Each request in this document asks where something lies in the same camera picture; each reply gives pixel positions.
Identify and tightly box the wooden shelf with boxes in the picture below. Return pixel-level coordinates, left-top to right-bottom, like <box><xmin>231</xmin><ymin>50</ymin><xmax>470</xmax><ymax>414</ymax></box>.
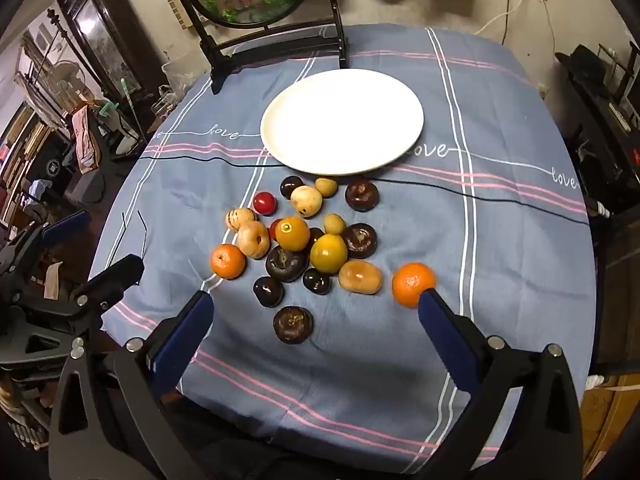
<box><xmin>0</xmin><ymin>100</ymin><xmax>66</xmax><ymax>221</ymax></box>

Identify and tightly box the orange persimmon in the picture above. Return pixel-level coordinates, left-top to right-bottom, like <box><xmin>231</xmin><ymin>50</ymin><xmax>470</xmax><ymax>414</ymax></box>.
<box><xmin>275</xmin><ymin>216</ymin><xmax>311</xmax><ymax>253</ymax></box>

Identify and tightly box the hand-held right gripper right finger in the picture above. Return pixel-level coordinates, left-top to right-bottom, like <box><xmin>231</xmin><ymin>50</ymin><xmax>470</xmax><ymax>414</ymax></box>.
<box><xmin>417</xmin><ymin>287</ymin><xmax>585</xmax><ymax>480</ymax></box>

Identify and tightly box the large orange mandarin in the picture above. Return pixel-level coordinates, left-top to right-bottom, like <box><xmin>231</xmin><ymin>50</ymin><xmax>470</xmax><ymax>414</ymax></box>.
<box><xmin>391</xmin><ymin>262</ymin><xmax>437</xmax><ymax>309</ymax></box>

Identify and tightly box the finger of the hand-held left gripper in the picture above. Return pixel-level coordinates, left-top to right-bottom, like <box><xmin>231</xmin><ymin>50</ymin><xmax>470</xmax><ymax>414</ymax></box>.
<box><xmin>0</xmin><ymin>209</ymin><xmax>92</xmax><ymax>273</ymax></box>
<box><xmin>70</xmin><ymin>254</ymin><xmax>146</xmax><ymax>313</ymax></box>

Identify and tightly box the dark mangosteen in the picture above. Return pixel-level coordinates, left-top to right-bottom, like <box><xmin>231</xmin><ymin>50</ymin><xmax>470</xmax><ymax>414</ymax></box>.
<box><xmin>345</xmin><ymin>180</ymin><xmax>380</xmax><ymax>212</ymax></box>
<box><xmin>265</xmin><ymin>246</ymin><xmax>309</xmax><ymax>283</ymax></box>
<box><xmin>341</xmin><ymin>223</ymin><xmax>379</xmax><ymax>260</ymax></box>
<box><xmin>273</xmin><ymin>306</ymin><xmax>314</xmax><ymax>345</ymax></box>

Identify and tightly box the blue striped tablecloth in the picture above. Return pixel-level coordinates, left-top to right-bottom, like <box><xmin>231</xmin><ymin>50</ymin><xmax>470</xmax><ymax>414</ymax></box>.
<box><xmin>90</xmin><ymin>24</ymin><xmax>598</xmax><ymax>476</ymax></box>

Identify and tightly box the white power cable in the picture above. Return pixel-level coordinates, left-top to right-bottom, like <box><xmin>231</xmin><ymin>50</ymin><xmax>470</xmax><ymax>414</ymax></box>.
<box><xmin>472</xmin><ymin>0</ymin><xmax>531</xmax><ymax>43</ymax></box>

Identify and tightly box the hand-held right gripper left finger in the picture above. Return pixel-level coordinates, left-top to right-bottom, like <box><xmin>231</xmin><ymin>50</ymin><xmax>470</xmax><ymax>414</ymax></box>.
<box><xmin>48</xmin><ymin>290</ymin><xmax>216</xmax><ymax>480</ymax></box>

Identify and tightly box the clear plastic bin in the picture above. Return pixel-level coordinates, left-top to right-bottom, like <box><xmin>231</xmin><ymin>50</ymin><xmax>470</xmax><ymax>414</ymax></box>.
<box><xmin>160</xmin><ymin>57</ymin><xmax>201</xmax><ymax>106</ymax></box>

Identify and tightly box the white electric fan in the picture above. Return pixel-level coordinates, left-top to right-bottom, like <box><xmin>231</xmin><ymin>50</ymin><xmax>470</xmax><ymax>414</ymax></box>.
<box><xmin>42</xmin><ymin>60</ymin><xmax>83</xmax><ymax>106</ymax></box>

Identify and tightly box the pink cloth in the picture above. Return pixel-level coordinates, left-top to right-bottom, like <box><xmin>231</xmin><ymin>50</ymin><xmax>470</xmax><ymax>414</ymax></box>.
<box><xmin>70</xmin><ymin>107</ymin><xmax>101</xmax><ymax>171</ymax></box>

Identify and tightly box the dark side cabinet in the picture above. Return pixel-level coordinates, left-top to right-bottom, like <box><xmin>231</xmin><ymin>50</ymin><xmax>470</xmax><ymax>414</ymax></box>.
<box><xmin>555</xmin><ymin>42</ymin><xmax>640</xmax><ymax>221</ymax></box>

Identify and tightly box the white round plate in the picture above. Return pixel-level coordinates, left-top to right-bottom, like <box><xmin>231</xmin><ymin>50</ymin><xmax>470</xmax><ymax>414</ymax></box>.
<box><xmin>260</xmin><ymin>69</ymin><xmax>425</xmax><ymax>176</ymax></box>

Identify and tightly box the yellow-green citrus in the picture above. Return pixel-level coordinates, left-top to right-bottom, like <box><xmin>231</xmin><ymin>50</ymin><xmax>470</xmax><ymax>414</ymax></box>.
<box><xmin>310</xmin><ymin>234</ymin><xmax>348</xmax><ymax>275</ymax></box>

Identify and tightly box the small orange mandarin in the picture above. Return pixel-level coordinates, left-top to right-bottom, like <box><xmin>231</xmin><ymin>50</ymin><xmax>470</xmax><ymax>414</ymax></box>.
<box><xmin>210</xmin><ymin>243</ymin><xmax>247</xmax><ymax>280</ymax></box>

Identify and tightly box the black hat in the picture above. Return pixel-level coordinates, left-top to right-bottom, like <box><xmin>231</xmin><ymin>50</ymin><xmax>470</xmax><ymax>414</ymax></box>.
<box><xmin>555</xmin><ymin>44</ymin><xmax>621</xmax><ymax>96</ymax></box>

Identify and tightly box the cardboard box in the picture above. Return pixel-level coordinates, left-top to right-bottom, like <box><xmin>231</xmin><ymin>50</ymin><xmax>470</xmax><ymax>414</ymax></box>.
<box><xmin>580</xmin><ymin>372</ymin><xmax>638</xmax><ymax>473</ymax></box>

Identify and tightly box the dark wooden glass cabinet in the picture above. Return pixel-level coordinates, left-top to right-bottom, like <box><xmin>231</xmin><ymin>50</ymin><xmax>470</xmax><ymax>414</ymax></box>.
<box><xmin>56</xmin><ymin>0</ymin><xmax>168</xmax><ymax>106</ymax></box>

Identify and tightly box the black cable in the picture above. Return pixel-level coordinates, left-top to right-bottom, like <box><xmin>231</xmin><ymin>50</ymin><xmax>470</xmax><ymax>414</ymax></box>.
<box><xmin>136</xmin><ymin>154</ymin><xmax>590</xmax><ymax>223</ymax></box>

